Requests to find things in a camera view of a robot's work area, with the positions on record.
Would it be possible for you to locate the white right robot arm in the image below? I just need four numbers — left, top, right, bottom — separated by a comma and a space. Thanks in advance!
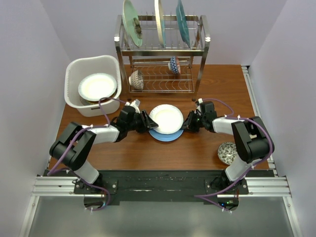
182, 99, 275, 194

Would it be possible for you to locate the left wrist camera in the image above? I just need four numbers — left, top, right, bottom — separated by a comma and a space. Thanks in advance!
129, 99, 140, 113

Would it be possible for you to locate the stainless steel dish rack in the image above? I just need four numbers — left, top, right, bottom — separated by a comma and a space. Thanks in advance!
114, 14, 211, 101

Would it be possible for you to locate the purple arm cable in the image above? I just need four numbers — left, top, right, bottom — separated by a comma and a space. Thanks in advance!
194, 98, 275, 207
46, 97, 121, 211

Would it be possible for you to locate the yellow black ornate plate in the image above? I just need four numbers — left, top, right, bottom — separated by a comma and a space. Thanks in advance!
79, 91, 117, 105

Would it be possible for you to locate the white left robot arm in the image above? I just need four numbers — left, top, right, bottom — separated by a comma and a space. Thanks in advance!
48, 106, 158, 194

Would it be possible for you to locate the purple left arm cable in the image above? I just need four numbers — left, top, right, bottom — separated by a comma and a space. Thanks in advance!
46, 97, 121, 211

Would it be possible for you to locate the white scalloped plate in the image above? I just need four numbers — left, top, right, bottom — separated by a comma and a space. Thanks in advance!
78, 73, 117, 101

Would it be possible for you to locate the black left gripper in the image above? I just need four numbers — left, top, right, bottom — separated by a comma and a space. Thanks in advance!
126, 110, 158, 134

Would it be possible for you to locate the blue zigzag patterned bowl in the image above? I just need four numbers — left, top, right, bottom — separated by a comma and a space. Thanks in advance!
168, 56, 181, 75

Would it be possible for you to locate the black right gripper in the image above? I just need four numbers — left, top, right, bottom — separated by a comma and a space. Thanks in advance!
179, 111, 206, 133

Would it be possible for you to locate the aluminium frame rail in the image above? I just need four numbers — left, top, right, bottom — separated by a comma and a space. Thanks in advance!
241, 66, 303, 237

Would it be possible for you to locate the floral patterned small bowl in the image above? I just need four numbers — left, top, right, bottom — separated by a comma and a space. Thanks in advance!
217, 142, 237, 165

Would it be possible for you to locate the cream rimmed plate in rack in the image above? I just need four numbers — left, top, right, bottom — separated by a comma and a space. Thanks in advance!
154, 0, 165, 48

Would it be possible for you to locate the light green plate in rack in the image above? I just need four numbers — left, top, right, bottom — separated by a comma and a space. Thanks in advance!
122, 0, 143, 48

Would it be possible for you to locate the grey patterned bowl in rack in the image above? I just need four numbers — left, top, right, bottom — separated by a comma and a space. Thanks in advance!
128, 70, 144, 90

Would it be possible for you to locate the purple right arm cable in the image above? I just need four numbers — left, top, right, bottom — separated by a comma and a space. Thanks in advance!
194, 98, 275, 207

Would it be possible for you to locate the teal plate in rack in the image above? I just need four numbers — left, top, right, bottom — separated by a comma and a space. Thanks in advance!
176, 0, 191, 48

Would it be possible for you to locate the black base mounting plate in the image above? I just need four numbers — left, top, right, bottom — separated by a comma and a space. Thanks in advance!
44, 169, 277, 207

